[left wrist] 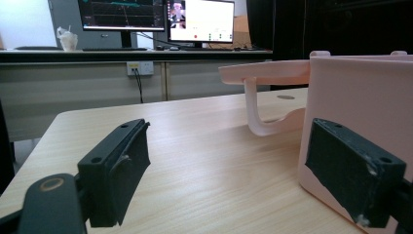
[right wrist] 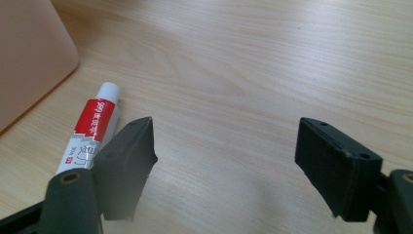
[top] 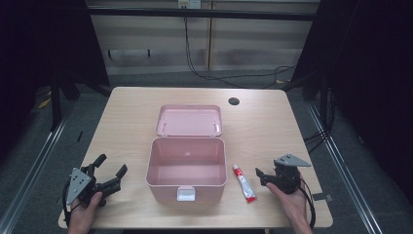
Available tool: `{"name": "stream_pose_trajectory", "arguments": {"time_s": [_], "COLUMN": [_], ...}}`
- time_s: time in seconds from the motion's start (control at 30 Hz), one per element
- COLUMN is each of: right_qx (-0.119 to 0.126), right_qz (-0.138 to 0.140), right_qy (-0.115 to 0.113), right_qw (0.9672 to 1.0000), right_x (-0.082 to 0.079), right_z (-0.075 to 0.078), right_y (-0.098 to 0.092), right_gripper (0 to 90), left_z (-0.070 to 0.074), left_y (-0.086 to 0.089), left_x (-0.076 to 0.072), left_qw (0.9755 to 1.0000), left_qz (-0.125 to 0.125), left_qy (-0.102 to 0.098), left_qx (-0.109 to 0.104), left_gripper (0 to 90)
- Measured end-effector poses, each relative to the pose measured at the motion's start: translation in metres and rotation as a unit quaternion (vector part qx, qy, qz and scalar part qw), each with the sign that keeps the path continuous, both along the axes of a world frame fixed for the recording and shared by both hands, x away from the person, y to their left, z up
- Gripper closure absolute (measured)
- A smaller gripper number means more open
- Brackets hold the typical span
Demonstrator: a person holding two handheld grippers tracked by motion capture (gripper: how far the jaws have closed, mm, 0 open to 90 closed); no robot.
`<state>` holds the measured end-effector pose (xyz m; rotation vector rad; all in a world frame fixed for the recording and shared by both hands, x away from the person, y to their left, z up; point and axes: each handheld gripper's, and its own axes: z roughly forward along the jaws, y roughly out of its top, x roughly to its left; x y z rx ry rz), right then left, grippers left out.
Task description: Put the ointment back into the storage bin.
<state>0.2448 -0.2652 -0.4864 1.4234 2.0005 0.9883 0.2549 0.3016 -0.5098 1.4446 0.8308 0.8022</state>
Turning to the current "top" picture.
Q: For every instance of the silver floor rail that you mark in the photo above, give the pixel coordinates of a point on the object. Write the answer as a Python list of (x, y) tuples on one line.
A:
[(341, 165), (32, 170)]

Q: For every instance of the person's right hand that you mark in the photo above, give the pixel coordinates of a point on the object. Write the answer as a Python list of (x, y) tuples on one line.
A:
[(293, 206)]

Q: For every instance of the black metal stand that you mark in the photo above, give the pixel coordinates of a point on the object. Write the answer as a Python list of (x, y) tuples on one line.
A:
[(323, 104), (55, 104)]

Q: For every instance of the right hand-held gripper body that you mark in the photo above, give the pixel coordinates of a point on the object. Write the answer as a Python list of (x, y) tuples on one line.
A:
[(287, 177)]

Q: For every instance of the black curtain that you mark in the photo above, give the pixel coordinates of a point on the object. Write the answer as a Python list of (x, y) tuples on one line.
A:
[(39, 48), (373, 81)]

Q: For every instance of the black horizontal frame bar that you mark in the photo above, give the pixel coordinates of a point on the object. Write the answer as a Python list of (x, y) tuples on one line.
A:
[(201, 14)]

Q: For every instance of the grey tape strip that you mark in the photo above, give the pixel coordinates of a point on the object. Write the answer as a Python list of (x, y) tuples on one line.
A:
[(322, 197)]

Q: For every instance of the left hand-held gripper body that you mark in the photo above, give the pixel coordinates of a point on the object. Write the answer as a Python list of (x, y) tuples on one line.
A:
[(78, 185)]

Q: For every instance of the person's left hand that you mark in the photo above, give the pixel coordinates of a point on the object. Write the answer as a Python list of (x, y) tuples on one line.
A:
[(82, 216)]

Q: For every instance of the yellow floor tape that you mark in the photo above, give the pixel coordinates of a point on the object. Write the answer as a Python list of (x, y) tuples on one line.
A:
[(44, 103)]

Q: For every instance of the pink plastic box with lid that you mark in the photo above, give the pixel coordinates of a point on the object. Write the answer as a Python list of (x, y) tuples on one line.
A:
[(186, 156)]

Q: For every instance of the red and white tube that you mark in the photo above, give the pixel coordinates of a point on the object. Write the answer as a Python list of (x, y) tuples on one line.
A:
[(244, 183)]

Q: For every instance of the black round table grommet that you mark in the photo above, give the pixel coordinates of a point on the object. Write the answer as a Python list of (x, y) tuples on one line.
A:
[(233, 101)]

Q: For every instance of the white wall outlet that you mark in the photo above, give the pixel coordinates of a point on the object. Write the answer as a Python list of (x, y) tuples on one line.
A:
[(189, 4)]

